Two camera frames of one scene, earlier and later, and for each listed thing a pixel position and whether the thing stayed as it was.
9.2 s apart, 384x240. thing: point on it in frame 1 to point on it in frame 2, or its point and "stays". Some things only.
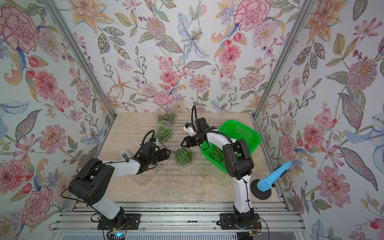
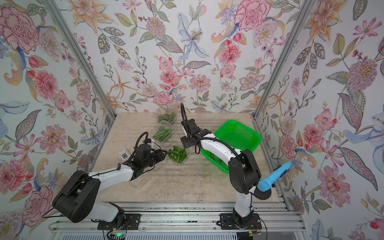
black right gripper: [189, 141] to [184, 140]
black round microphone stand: [262, 195] stays
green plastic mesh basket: [236, 131] stays
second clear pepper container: [164, 131] stays
